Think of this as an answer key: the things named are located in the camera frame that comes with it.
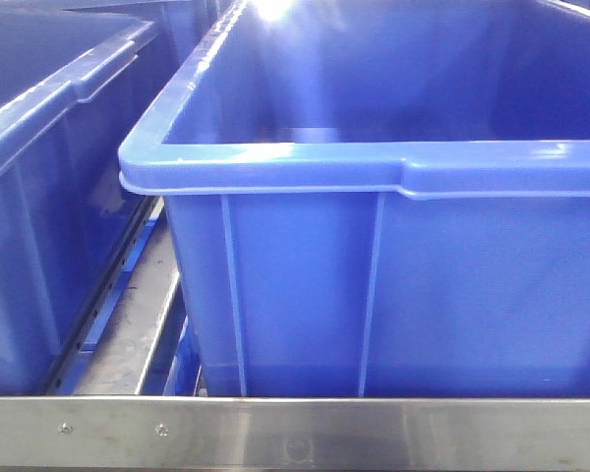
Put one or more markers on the large blue plastic bin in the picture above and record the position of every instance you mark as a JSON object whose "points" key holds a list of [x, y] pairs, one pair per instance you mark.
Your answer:
{"points": [[380, 198]]}

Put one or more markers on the steel roller track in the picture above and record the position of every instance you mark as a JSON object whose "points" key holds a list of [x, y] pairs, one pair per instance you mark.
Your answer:
{"points": [[115, 350]]}

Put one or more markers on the blue plastic bin at left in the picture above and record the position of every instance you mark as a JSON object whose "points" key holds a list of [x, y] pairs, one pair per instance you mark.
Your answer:
{"points": [[72, 86]]}

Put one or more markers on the steel shelf front rail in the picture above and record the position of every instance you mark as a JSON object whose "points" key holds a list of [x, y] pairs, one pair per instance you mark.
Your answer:
{"points": [[186, 433]]}

